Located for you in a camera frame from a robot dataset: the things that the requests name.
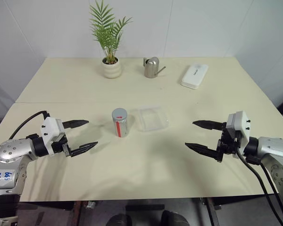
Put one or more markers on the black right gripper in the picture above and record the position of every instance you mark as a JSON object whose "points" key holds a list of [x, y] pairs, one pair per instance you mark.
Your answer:
{"points": [[227, 141]]}

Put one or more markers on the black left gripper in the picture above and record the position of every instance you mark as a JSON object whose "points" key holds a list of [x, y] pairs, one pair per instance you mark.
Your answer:
{"points": [[61, 145]]}

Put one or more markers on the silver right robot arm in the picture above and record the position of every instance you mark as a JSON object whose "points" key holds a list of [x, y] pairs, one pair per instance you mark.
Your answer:
{"points": [[272, 153]]}

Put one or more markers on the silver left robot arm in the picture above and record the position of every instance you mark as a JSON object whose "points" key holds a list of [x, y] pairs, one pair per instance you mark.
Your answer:
{"points": [[11, 150]]}

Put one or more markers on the clear plastic tray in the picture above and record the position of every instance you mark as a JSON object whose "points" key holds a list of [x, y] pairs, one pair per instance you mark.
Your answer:
{"points": [[152, 118]]}

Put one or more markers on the white rectangular case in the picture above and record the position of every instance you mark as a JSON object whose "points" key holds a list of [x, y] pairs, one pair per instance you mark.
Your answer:
{"points": [[194, 76]]}

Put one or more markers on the white ribbed plant pot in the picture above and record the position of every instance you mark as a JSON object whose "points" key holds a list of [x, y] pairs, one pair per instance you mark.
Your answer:
{"points": [[111, 68]]}

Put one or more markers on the silver metal watering can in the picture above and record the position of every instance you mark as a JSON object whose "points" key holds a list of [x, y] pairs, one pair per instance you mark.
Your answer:
{"points": [[151, 67]]}

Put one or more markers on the dark rounded shape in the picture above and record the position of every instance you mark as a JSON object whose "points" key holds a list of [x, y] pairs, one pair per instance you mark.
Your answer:
{"points": [[174, 219], [119, 220]]}

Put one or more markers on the green palm plant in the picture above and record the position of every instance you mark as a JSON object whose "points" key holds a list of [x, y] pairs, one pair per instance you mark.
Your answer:
{"points": [[108, 30]]}

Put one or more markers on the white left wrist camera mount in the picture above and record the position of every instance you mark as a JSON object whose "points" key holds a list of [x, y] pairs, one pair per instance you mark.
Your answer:
{"points": [[50, 128]]}

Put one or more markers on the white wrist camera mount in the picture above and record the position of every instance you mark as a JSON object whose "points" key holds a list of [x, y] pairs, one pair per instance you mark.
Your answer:
{"points": [[50, 128], [240, 127]]}

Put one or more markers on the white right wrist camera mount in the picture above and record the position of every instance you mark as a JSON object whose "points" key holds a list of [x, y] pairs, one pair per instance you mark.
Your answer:
{"points": [[240, 127]]}

